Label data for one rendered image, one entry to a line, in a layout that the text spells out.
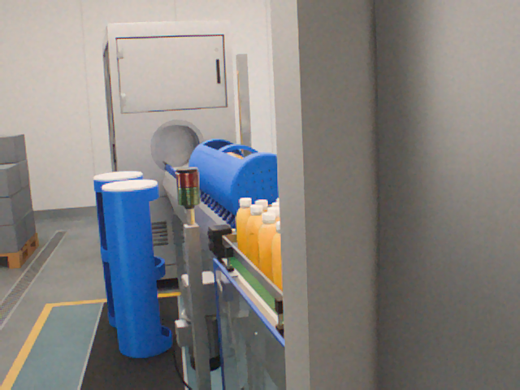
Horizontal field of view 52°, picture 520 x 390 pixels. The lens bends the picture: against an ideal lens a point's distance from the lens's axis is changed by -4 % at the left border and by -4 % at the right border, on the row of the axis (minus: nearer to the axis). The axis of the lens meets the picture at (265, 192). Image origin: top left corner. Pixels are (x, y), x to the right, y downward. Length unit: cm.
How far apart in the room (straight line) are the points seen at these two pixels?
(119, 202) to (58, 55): 469
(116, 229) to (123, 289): 31
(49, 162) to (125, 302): 462
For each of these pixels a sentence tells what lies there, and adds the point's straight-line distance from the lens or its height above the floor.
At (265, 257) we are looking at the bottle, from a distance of 163.
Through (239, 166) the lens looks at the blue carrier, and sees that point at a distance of 202.
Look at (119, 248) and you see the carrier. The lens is 280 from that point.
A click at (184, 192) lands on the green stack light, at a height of 120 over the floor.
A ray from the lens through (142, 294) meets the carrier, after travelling 285.
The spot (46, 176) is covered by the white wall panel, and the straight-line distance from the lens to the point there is 735.
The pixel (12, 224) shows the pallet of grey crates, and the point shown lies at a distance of 541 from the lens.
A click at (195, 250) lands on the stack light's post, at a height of 103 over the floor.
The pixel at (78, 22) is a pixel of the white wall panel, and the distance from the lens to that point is 727.
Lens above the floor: 145
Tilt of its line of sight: 10 degrees down
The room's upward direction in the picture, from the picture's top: 3 degrees counter-clockwise
